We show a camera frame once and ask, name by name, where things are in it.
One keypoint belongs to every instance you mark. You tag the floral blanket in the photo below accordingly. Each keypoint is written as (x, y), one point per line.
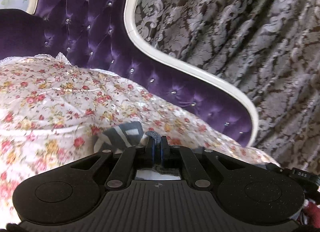
(75, 102)

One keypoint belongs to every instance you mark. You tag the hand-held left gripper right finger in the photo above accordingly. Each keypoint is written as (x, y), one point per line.
(163, 152)

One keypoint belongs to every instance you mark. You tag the grey white striped cardigan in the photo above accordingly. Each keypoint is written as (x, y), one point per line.
(120, 136)

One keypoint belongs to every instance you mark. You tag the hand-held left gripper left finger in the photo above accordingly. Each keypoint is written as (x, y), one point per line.
(149, 152)

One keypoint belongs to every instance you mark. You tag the purple tufted sofa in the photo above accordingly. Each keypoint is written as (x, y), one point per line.
(100, 34)

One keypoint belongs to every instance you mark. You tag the red patterned cloth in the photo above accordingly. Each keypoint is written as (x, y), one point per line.
(312, 213)

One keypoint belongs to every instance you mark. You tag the grey damask curtain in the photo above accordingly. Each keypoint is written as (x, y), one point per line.
(237, 34)

